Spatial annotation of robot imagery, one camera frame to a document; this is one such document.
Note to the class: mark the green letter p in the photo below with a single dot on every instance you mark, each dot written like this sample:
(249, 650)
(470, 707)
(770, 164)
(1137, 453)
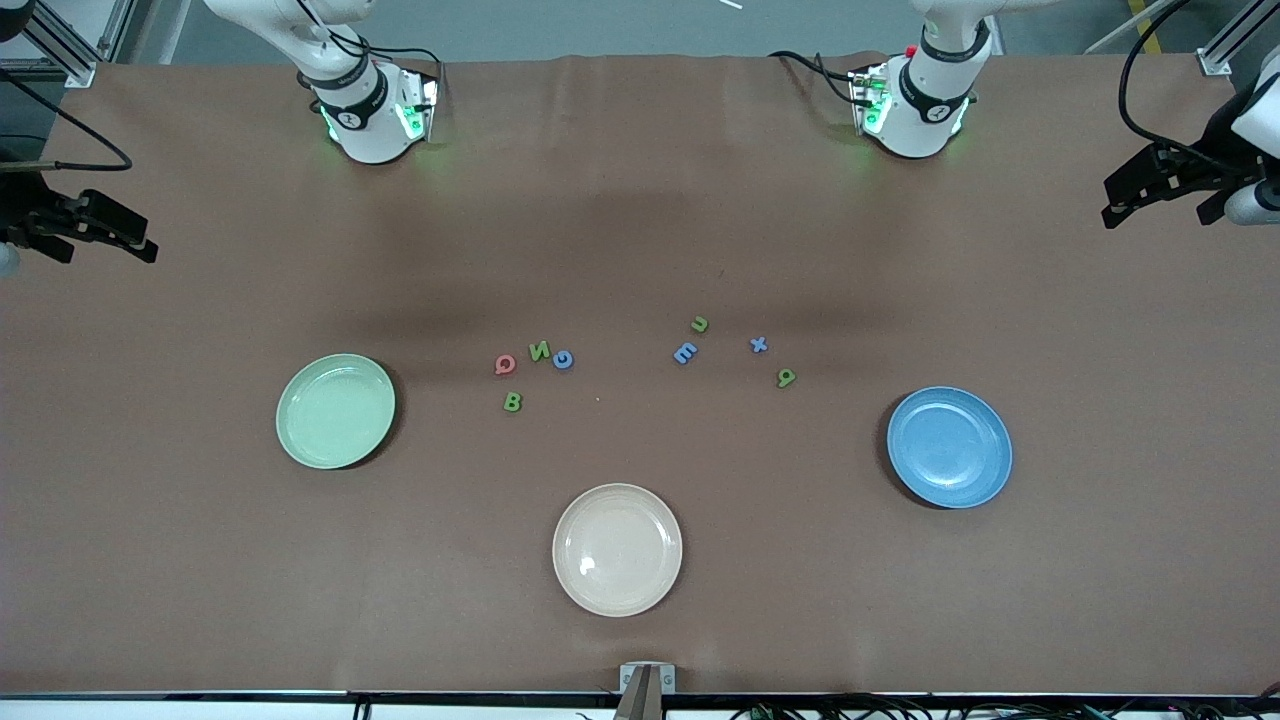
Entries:
(791, 376)

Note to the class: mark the blue letter G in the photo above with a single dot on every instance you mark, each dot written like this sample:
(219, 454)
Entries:
(556, 360)

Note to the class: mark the red letter Q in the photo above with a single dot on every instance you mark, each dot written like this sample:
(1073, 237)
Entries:
(498, 364)

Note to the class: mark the brown table cloth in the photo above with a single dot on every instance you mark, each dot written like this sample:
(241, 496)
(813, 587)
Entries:
(640, 200)

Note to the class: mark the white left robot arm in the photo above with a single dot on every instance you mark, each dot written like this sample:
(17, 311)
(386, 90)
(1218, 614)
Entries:
(925, 110)

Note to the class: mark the light green plate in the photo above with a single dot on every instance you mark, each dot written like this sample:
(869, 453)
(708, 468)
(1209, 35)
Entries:
(335, 411)

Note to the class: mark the green letter N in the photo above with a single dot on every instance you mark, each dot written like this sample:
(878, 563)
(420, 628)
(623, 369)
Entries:
(540, 351)

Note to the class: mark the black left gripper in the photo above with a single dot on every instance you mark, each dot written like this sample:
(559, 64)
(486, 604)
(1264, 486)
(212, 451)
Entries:
(1216, 146)

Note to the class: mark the green letter B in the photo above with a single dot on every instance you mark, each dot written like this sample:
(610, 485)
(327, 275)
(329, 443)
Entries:
(512, 402)

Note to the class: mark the beige plate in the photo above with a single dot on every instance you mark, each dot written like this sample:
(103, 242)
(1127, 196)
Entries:
(617, 550)

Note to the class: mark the aluminium frame profile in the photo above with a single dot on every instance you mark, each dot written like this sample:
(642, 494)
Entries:
(1235, 40)
(65, 45)

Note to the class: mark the blue letter m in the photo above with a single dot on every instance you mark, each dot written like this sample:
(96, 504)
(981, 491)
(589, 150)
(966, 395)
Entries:
(686, 352)

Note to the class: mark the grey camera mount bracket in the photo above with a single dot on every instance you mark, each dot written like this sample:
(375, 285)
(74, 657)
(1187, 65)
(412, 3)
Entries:
(630, 680)

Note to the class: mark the blue plate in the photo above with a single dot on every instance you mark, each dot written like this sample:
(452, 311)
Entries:
(950, 447)

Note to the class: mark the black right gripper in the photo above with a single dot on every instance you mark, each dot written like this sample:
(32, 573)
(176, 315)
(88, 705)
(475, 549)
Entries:
(22, 211)

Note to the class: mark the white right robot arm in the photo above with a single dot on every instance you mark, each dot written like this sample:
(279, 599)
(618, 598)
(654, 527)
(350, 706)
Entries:
(365, 120)

